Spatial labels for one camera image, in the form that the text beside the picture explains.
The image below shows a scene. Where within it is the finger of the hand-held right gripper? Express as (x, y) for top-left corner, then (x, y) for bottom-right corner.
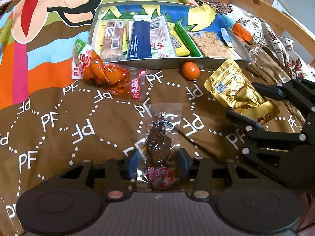
(225, 110), (311, 163)
(252, 76), (315, 118)

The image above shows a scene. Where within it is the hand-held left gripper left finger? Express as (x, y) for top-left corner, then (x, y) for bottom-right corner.
(53, 149), (139, 200)

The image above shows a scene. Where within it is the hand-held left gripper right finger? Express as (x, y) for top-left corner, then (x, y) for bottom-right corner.
(178, 148), (262, 200)

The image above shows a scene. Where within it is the dark brown meat snack packet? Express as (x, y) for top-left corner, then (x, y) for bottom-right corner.
(136, 103), (183, 193)

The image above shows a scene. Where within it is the gold snack packet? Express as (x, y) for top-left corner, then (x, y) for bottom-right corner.
(204, 58), (280, 129)

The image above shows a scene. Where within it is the clear meat floss cake packet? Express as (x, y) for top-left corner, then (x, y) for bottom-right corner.
(188, 31), (235, 58)

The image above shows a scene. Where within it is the green stick packet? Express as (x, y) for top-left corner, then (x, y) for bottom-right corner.
(174, 24), (203, 57)

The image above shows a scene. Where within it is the white snack packet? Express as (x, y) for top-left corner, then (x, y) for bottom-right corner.
(150, 15), (177, 58)

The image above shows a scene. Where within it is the navy blue packet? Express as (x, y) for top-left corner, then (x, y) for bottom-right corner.
(126, 14), (152, 60)

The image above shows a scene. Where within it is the metal tray with colourful print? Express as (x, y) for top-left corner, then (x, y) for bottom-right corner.
(90, 1), (253, 70)

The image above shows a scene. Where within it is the floral cloth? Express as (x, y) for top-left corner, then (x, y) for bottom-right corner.
(204, 1), (315, 79)

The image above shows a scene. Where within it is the orange cloth piece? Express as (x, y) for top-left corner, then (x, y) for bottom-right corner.
(232, 22), (252, 43)

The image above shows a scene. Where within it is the tangerine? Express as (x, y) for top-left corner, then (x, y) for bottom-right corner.
(181, 61), (200, 80)

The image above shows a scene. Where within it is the yellow snack packet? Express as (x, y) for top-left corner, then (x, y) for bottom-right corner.
(171, 30), (190, 57)

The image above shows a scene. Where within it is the orange snack packet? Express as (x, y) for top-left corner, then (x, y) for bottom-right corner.
(72, 39), (148, 102)

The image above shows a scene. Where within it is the printed brown blanket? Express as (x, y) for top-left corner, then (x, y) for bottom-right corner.
(0, 0), (315, 227)

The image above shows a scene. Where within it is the brown bread packet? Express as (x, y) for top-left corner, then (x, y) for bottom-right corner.
(103, 20), (124, 57)

